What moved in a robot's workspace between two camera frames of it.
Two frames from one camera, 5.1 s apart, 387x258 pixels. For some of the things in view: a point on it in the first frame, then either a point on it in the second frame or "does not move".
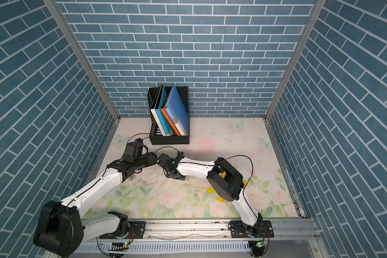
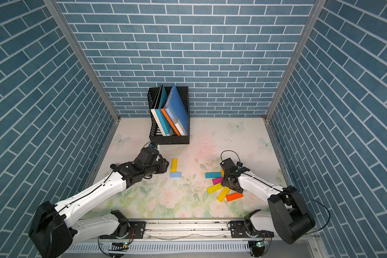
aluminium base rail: x=205 y=229 does not move
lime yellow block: x=210 y=190 does not move
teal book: x=162 y=120 does not move
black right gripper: x=169 y=175 to x=224 y=181
